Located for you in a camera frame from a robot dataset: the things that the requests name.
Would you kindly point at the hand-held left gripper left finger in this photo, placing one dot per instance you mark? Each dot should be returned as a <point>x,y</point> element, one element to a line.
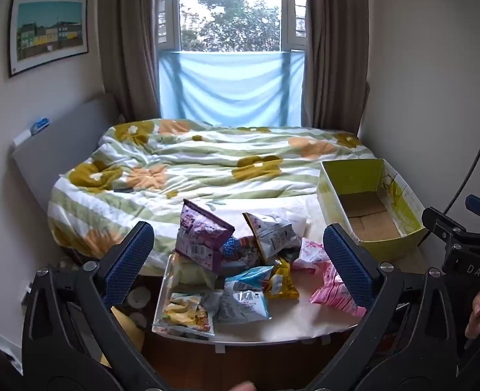
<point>128,264</point>

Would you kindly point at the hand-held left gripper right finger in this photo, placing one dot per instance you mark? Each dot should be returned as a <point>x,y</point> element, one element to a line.
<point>347,264</point>

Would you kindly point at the gold snack packet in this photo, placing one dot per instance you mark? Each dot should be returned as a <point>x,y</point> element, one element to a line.
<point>280,281</point>

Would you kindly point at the green cardboard box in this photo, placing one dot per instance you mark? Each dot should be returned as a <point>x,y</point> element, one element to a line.
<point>333,195</point>

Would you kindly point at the grey and white snack packet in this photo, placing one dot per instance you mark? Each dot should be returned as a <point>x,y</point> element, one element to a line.
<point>274,234</point>

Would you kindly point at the purple snack packet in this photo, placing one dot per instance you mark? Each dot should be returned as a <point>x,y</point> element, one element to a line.
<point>201,232</point>

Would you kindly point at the light blue snack packet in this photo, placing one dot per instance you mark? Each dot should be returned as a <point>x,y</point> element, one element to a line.
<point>244,293</point>

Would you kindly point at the blue and red snack packet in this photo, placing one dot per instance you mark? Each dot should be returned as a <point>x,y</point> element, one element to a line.
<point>235,252</point>

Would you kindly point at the pink and white snack packet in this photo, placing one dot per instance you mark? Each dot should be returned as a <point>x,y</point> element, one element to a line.
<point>311,252</point>

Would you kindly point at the pale green snack packet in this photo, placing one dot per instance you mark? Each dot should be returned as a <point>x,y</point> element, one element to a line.
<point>193,273</point>

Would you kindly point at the yellow chips packet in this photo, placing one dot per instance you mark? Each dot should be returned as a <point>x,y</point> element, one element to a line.
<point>185,313</point>

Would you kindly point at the white table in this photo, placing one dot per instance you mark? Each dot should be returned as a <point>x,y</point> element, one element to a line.
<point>264,341</point>

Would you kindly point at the floral blanket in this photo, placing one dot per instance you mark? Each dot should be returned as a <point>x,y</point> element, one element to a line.
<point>203,163</point>

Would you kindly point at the grey headboard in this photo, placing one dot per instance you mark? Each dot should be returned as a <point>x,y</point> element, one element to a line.
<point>60,142</point>

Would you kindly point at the white small box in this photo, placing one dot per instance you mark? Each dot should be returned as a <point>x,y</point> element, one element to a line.
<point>22,137</point>

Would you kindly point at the blue and white small pack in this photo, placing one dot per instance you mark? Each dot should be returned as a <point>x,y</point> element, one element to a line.
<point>40,124</point>

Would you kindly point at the light blue window cloth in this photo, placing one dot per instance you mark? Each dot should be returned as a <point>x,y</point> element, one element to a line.
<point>231,85</point>

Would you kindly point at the brown curtain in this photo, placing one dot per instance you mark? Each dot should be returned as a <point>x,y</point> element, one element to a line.
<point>333,49</point>
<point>130,40</point>

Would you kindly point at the framed picture of houses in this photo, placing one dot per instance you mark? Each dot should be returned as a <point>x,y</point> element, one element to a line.
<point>48,32</point>

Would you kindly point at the window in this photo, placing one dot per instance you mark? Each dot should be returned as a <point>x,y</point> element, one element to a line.
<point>231,8</point>

